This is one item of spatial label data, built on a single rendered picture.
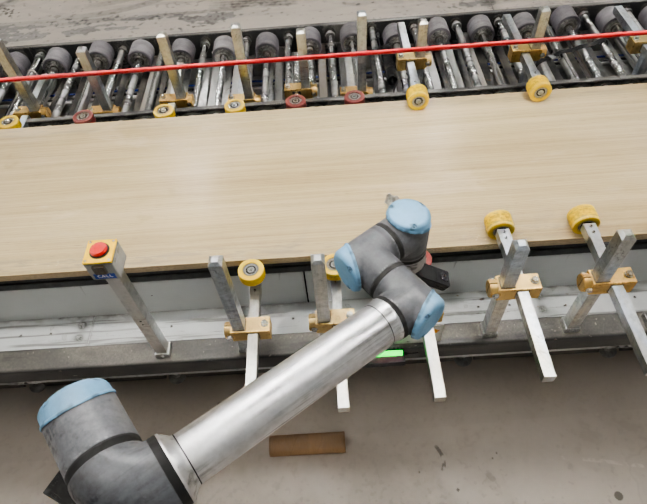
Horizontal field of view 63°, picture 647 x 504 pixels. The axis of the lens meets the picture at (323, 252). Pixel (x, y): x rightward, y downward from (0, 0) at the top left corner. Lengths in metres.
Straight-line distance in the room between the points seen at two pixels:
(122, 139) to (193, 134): 0.27
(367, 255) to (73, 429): 0.57
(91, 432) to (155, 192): 1.17
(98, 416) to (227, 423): 0.19
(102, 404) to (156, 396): 1.61
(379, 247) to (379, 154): 0.90
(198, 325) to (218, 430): 1.05
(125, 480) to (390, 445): 1.58
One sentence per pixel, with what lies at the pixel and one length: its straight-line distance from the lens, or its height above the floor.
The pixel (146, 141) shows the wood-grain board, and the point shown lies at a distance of 2.12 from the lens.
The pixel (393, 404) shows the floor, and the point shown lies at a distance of 2.34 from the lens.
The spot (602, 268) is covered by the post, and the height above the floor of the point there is 1.02.
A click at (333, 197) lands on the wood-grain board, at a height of 0.90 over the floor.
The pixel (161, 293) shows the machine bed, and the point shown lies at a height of 0.73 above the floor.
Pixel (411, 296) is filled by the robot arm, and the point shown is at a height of 1.37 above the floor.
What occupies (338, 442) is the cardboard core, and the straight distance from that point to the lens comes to 2.20.
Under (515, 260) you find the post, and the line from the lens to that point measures 1.40.
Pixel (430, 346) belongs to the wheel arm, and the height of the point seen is 0.86.
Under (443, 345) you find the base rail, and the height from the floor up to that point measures 0.70.
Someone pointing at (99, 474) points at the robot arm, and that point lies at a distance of 0.85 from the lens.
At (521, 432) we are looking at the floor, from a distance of 2.39.
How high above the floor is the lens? 2.18
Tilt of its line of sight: 53 degrees down
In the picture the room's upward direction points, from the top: 5 degrees counter-clockwise
